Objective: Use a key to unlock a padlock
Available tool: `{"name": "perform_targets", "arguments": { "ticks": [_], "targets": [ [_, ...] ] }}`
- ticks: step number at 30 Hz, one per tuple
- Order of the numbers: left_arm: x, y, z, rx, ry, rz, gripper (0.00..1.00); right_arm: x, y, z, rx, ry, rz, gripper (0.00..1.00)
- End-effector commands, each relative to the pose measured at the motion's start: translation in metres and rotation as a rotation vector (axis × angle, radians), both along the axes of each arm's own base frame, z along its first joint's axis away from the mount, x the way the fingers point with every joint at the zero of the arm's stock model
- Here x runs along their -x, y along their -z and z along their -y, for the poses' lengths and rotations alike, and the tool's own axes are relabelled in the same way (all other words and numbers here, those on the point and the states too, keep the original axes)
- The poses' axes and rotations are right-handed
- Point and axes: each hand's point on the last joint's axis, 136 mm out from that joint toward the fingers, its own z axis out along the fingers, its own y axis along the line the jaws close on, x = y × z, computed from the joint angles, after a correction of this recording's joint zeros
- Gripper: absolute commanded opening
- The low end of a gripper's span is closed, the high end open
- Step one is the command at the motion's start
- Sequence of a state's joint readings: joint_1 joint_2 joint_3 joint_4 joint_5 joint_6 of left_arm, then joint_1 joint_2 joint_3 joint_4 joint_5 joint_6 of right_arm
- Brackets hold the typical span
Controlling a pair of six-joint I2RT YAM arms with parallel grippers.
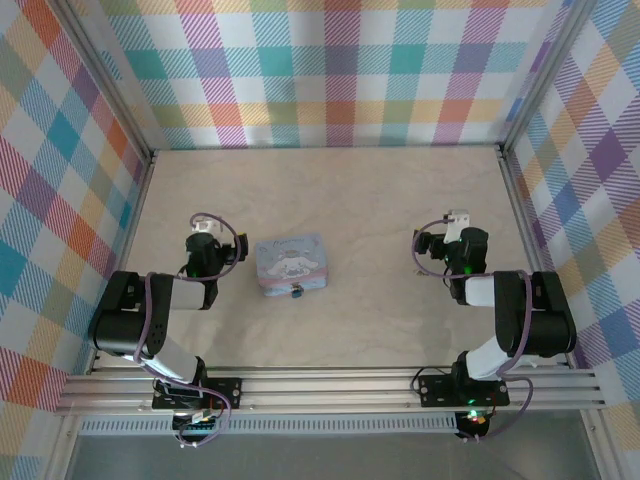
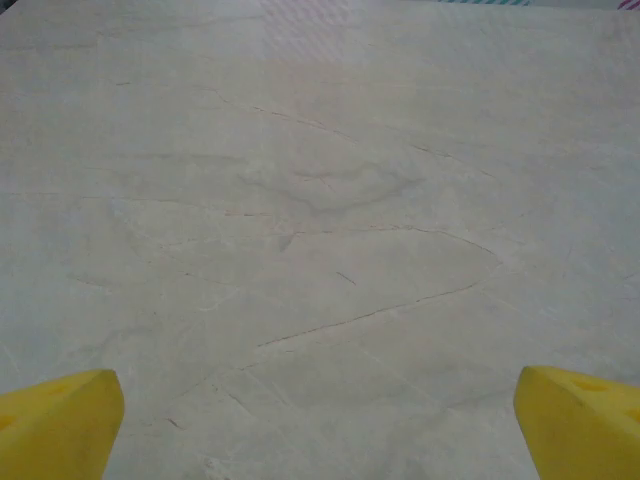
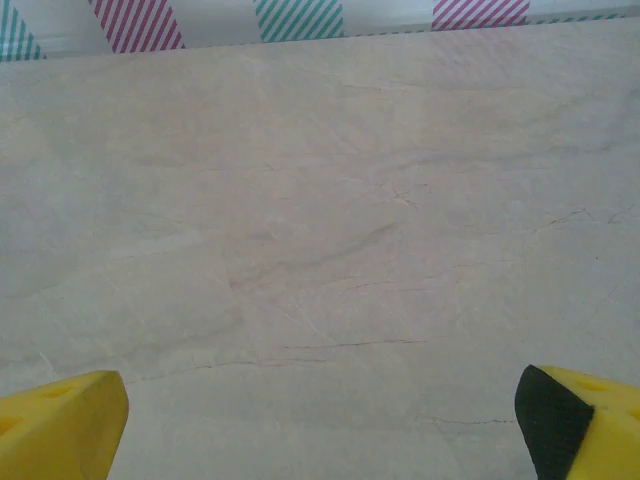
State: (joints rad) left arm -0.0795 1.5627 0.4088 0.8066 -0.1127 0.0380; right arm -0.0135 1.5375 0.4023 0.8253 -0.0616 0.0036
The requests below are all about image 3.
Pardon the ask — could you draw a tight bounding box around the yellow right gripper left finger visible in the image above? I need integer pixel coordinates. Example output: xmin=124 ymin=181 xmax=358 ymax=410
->
xmin=0 ymin=370 xmax=130 ymax=480

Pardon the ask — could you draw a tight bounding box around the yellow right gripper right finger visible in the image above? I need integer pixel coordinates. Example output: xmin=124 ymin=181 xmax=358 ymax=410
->
xmin=515 ymin=364 xmax=640 ymax=480

